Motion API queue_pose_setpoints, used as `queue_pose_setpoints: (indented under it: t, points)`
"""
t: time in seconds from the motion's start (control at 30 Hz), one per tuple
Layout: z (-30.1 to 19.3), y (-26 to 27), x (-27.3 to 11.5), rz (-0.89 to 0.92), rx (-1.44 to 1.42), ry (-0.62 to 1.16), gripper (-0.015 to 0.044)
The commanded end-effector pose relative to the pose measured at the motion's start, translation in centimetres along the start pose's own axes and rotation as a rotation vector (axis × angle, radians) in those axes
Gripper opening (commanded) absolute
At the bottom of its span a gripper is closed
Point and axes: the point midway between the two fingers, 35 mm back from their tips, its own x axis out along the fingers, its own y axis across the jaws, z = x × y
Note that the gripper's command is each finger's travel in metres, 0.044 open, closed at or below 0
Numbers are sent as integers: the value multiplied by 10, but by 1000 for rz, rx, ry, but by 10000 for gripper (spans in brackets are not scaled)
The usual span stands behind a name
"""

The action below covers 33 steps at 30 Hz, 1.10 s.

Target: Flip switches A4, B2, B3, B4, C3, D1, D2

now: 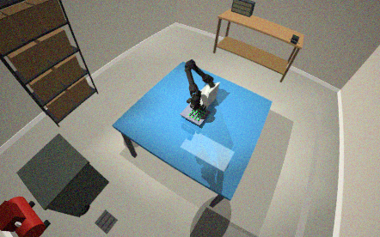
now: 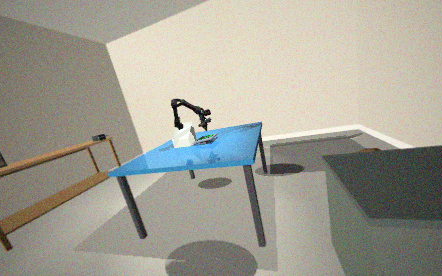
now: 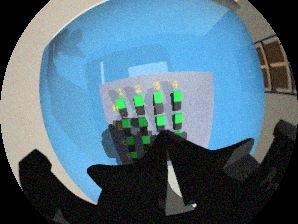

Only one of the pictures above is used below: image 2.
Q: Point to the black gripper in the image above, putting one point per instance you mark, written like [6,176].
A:
[204,125]

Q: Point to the grey switch panel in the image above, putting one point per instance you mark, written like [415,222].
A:
[205,139]

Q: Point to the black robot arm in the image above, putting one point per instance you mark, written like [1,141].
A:
[196,110]

